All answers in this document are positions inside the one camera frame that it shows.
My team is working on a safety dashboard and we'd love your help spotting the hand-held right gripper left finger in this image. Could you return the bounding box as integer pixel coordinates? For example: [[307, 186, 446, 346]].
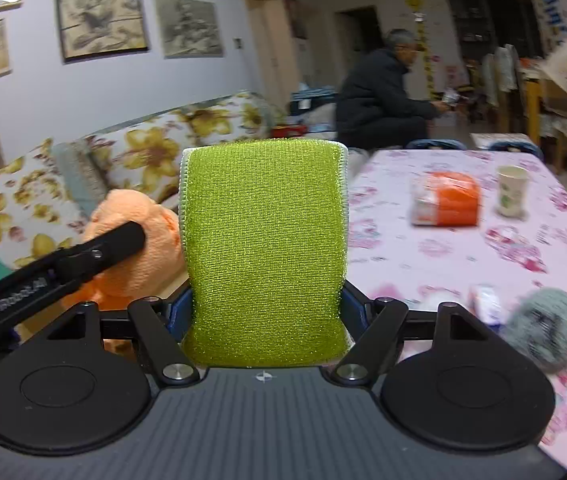
[[61, 285, 200, 387]]

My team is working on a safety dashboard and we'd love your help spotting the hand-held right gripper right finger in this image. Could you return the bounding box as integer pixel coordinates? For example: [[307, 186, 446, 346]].
[[331, 280, 470, 387]]

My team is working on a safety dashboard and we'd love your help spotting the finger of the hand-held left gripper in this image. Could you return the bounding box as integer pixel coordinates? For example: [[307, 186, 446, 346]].
[[51, 221, 147, 288]]

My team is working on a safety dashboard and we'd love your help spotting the orange knitted plush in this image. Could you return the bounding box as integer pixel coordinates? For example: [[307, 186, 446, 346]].
[[61, 189, 188, 358]]

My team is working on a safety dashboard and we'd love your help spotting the green white packet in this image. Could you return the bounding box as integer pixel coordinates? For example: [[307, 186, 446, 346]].
[[178, 139, 350, 368]]

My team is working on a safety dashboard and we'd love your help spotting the pink floral tablecloth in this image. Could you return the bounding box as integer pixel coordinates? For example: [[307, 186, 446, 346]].
[[343, 147, 567, 471]]

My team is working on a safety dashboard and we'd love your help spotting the grey blue pillow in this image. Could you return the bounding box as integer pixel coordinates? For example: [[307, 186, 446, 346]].
[[52, 140, 109, 216]]

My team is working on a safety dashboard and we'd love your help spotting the floral covered sofa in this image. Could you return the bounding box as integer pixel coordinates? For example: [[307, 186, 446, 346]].
[[0, 91, 284, 271]]

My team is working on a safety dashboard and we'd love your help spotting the small white packet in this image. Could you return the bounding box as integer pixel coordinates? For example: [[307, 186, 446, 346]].
[[469, 284, 505, 332]]

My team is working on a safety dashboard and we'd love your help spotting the orange white tissue pack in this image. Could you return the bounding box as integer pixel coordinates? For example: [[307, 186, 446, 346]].
[[410, 171, 481, 227]]

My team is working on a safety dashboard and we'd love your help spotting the grey yarn ball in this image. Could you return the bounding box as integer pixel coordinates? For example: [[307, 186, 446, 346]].
[[506, 287, 567, 372]]

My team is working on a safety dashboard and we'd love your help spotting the white paper cup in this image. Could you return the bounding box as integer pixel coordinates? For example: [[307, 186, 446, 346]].
[[496, 165, 531, 218]]

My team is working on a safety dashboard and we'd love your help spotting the framed bird picture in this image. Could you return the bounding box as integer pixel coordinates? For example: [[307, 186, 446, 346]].
[[55, 0, 150, 64]]

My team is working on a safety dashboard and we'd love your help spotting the framed grey picture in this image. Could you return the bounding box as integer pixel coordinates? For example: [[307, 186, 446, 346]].
[[152, 0, 225, 59]]

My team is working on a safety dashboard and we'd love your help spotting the chair with white cover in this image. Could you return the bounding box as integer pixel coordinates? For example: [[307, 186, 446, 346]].
[[480, 44, 520, 133]]

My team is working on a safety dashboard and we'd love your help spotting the yellow wall height chart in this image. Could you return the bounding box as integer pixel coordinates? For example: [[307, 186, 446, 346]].
[[405, 0, 437, 97]]

